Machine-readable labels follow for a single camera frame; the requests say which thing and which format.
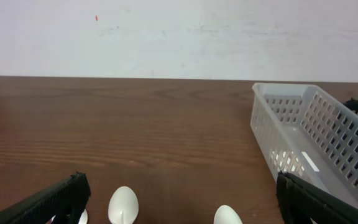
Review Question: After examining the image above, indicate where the clear perforated plastic basket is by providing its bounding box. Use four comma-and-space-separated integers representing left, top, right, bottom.
250, 83, 358, 209

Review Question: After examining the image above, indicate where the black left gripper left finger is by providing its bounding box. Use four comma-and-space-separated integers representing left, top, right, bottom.
0, 172, 91, 224

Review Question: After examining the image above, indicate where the white plastic spoon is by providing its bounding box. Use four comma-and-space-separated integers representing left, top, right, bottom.
108, 186, 139, 224
213, 205, 242, 224
48, 209, 88, 224

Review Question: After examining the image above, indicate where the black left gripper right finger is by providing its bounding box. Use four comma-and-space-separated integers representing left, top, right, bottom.
276, 171, 358, 224

